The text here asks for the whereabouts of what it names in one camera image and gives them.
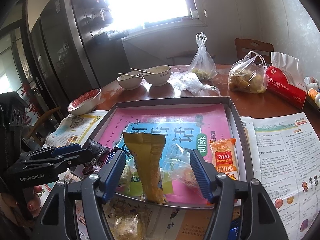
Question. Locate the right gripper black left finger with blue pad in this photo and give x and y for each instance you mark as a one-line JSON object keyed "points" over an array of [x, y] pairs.
{"points": [[97, 190]]}

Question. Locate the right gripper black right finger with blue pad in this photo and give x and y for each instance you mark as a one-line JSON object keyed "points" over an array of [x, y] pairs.
{"points": [[219, 190]]}

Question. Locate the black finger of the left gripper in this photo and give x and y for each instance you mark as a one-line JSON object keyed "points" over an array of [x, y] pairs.
{"points": [[56, 154]]}

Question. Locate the green snack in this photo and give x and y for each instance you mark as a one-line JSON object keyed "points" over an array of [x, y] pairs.
{"points": [[130, 184]]}

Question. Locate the orange snack packet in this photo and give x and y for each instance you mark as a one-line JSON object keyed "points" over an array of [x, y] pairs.
{"points": [[224, 157]]}

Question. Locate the dark small snack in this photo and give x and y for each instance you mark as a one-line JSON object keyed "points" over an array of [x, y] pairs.
{"points": [[100, 152]]}

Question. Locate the yellow wafer snack clear wrap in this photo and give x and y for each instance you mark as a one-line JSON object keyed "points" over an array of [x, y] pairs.
{"points": [[177, 165]]}

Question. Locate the gold yellow snack packet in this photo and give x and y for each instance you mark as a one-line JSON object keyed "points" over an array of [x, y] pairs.
{"points": [[146, 149]]}

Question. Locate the blue snack packet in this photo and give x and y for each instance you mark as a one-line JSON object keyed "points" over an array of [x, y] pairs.
{"points": [[233, 233]]}

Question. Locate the clear bag with round cake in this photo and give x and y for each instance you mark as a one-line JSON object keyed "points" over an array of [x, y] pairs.
{"points": [[130, 226]]}

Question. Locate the left newspaper sheet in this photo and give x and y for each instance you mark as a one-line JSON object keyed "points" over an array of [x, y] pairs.
{"points": [[73, 130]]}

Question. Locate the red rimmed white bowl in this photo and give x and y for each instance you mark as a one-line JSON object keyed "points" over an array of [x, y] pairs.
{"points": [[85, 103]]}

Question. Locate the front orange newspaper sheet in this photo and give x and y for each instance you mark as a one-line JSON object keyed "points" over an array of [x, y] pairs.
{"points": [[163, 222]]}

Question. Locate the right newspaper sheet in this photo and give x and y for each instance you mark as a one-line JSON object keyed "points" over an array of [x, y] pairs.
{"points": [[285, 158]]}

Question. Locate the grey cardboard box lid tray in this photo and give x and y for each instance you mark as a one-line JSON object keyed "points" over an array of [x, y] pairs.
{"points": [[242, 150]]}

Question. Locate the dark refrigerator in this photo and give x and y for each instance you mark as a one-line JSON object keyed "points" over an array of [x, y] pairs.
{"points": [[61, 59]]}

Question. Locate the white bowl left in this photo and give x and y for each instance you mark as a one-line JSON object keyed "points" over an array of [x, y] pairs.
{"points": [[129, 83]]}

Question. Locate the chopstick on left bowl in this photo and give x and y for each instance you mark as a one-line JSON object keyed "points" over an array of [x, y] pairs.
{"points": [[130, 75]]}

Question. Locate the chopstick on bowl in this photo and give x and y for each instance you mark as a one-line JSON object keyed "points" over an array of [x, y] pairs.
{"points": [[143, 71], [130, 75]]}

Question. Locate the crumpled clear plastic wrap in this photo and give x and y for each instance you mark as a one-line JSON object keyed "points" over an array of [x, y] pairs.
{"points": [[191, 83]]}

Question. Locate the red tissue pack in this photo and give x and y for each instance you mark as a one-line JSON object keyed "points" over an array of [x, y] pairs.
{"points": [[285, 79]]}

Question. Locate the plastic bag of pastries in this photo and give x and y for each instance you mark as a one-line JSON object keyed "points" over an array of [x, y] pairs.
{"points": [[249, 74]]}

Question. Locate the chopstick on right bowl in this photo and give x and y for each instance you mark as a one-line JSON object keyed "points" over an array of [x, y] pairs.
{"points": [[143, 71]]}

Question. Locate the tied clear plastic bag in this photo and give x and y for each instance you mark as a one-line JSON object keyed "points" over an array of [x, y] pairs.
{"points": [[203, 64]]}

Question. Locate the white bowl right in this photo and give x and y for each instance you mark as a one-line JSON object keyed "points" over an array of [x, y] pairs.
{"points": [[157, 76]]}

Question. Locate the white orange pill bottle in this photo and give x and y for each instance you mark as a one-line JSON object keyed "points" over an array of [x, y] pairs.
{"points": [[315, 96]]}

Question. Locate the white rabbit figurine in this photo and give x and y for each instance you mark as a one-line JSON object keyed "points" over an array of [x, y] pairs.
{"points": [[311, 83]]}

